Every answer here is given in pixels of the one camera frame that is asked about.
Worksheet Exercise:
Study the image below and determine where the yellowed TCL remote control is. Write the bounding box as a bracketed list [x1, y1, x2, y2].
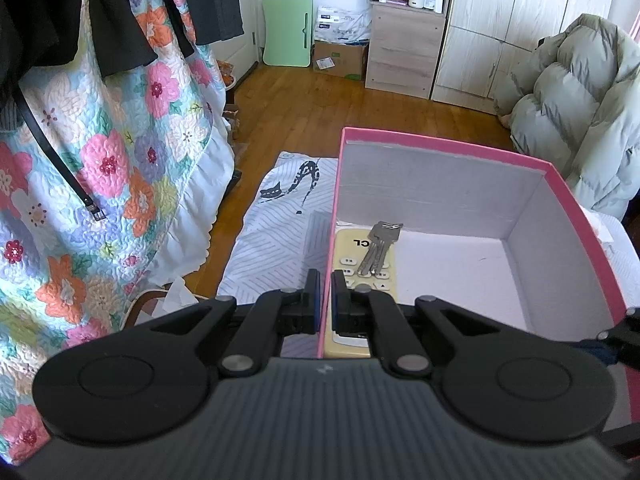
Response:
[323, 228, 399, 360]

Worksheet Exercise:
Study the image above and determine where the silver key bunch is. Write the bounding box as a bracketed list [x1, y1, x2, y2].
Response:
[357, 221, 404, 278]

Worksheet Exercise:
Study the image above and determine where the pink cardboard box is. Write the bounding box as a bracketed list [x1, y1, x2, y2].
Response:
[319, 128, 639, 444]

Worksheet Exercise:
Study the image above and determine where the white patterned tablecloth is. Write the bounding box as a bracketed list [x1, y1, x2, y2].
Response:
[217, 152, 337, 304]

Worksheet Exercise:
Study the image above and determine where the floral quilt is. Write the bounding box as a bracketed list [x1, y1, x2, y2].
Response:
[1, 0, 234, 465]

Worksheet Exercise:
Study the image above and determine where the black belt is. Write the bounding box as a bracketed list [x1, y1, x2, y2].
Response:
[12, 82, 105, 221]

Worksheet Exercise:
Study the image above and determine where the grey puffer jacket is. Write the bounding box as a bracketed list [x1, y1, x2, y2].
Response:
[494, 14, 639, 219]

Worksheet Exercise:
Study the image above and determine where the cardboard box on floor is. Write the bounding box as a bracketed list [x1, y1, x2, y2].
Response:
[311, 41, 369, 81]

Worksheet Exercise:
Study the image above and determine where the white plastic package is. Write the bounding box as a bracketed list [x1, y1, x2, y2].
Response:
[314, 6, 372, 44]

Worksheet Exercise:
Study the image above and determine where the green folding table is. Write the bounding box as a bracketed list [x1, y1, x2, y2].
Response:
[262, 0, 314, 67]

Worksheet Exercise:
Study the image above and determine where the wooden shelf cabinet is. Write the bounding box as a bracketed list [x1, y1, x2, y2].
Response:
[366, 0, 450, 99]

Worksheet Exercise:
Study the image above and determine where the light wood wardrobe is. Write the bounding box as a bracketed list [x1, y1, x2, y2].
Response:
[432, 0, 612, 113]

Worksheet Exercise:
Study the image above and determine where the black hanging garment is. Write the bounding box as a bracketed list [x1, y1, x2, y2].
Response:
[1, 0, 244, 91]

